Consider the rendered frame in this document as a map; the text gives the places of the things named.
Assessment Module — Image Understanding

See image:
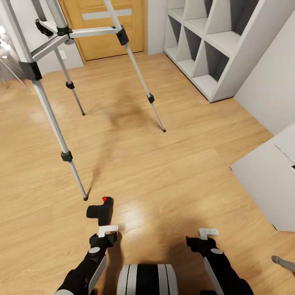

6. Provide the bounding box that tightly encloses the camera tripod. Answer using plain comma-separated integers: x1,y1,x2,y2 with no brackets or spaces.
0,0,166,201

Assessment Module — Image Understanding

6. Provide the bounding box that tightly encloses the robot trunk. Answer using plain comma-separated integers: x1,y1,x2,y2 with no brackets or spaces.
117,264,178,295

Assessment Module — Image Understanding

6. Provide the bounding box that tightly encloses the digital camera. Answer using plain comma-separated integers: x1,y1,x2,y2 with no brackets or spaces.
86,197,113,226

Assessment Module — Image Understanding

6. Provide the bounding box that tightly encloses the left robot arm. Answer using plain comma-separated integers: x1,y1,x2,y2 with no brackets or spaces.
53,225,118,295

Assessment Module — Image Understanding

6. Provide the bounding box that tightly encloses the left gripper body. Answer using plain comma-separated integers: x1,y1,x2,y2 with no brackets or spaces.
91,234,114,248

